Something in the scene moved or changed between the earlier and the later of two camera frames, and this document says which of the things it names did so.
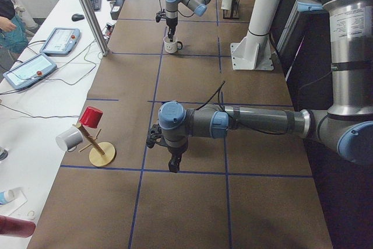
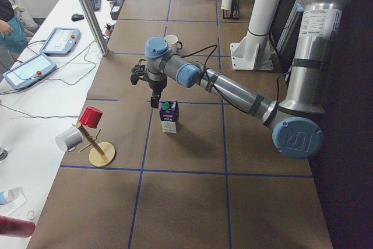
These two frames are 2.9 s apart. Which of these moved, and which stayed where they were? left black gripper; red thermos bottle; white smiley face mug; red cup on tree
Moved: left black gripper
Stayed: red thermos bottle; white smiley face mug; red cup on tree
